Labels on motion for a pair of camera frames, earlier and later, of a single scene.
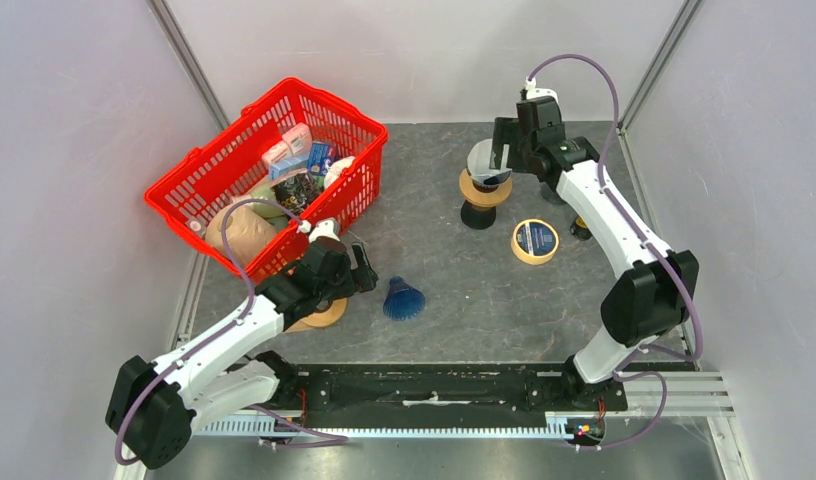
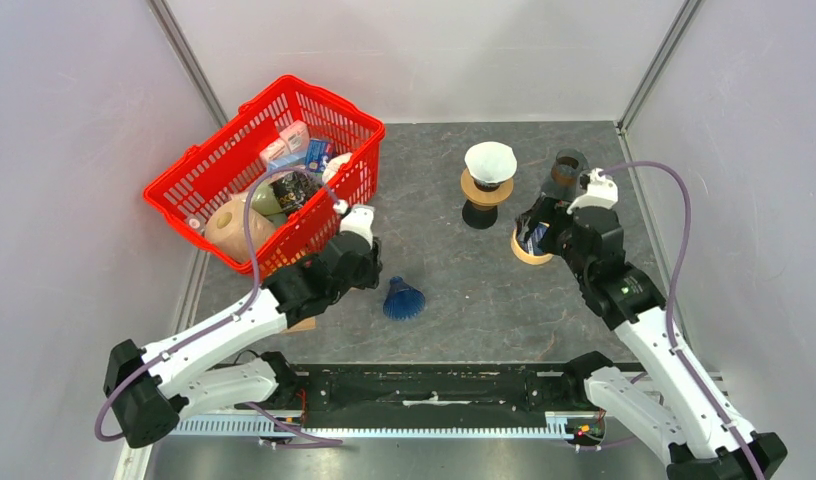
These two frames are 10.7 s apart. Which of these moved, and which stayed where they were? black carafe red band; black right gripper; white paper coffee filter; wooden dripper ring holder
Moved: black right gripper
Stayed: wooden dripper ring holder; black carafe red band; white paper coffee filter
